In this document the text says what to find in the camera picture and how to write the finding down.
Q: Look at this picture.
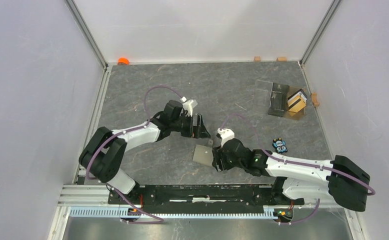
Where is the white slotted cable duct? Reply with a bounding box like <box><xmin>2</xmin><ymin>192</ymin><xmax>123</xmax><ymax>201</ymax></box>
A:
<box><xmin>69</xmin><ymin>206</ymin><xmax>278</xmax><ymax>220</ymax></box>

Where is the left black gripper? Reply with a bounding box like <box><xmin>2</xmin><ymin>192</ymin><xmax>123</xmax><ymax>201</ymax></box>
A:
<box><xmin>170</xmin><ymin>113</ymin><xmax>210</xmax><ymax>139</ymax></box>

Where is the wooden block middle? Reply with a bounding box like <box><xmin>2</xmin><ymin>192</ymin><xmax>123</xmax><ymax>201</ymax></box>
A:
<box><xmin>276</xmin><ymin>56</ymin><xmax>288</xmax><ymax>62</ymax></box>

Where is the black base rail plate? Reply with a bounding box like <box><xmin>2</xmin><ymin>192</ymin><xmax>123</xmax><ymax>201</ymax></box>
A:
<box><xmin>126</xmin><ymin>184</ymin><xmax>305</xmax><ymax>214</ymax></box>

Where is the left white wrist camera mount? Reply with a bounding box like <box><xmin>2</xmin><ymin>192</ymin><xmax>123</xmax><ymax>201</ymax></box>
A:
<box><xmin>180</xmin><ymin>96</ymin><xmax>198</xmax><ymax>117</ymax></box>

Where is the clear three-compartment plastic box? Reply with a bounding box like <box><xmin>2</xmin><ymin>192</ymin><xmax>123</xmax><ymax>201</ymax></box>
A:
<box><xmin>253</xmin><ymin>80</ymin><xmax>309</xmax><ymax>121</ymax></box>

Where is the olive card holder wallet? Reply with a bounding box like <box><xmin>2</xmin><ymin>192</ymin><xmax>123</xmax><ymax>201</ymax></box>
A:
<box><xmin>192</xmin><ymin>139</ymin><xmax>214</xmax><ymax>167</ymax></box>

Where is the silver credit card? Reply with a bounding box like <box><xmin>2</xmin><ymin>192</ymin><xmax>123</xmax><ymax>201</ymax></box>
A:
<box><xmin>287</xmin><ymin>88</ymin><xmax>308</xmax><ymax>114</ymax></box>

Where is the wooden block left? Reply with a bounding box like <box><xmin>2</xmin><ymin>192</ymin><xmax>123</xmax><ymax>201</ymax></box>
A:
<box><xmin>253</xmin><ymin>56</ymin><xmax>262</xmax><ymax>62</ymax></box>

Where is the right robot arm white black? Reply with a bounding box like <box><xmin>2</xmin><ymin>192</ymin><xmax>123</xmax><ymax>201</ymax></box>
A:
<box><xmin>211</xmin><ymin>138</ymin><xmax>373</xmax><ymax>212</ymax></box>

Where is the orange round cap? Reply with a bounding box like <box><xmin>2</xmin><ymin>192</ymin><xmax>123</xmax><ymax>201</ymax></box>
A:
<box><xmin>117</xmin><ymin>57</ymin><xmax>130</xmax><ymax>65</ymax></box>

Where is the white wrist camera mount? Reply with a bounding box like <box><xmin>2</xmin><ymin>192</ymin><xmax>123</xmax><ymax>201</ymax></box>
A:
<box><xmin>216</xmin><ymin>128</ymin><xmax>235</xmax><ymax>148</ymax></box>
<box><xmin>180</xmin><ymin>96</ymin><xmax>198</xmax><ymax>117</ymax></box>

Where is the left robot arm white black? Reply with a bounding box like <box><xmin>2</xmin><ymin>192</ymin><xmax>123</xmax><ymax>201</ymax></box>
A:
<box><xmin>78</xmin><ymin>99</ymin><xmax>211</xmax><ymax>204</ymax></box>

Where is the wooden block right wall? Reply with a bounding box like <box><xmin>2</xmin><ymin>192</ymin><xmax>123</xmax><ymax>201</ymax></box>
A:
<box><xmin>310</xmin><ymin>92</ymin><xmax>320</xmax><ymax>108</ymax></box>

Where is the black blue owl sticker toy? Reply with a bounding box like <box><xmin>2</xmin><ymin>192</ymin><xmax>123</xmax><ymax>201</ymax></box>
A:
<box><xmin>272</xmin><ymin>138</ymin><xmax>288</xmax><ymax>154</ymax></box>

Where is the wooden block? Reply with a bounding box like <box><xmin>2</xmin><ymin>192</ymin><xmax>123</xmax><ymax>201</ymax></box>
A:
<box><xmin>276</xmin><ymin>56</ymin><xmax>288</xmax><ymax>62</ymax></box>
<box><xmin>253</xmin><ymin>56</ymin><xmax>262</xmax><ymax>62</ymax></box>

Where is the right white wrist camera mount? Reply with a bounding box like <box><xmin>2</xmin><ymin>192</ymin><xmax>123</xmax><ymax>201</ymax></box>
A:
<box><xmin>216</xmin><ymin>128</ymin><xmax>235</xmax><ymax>148</ymax></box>

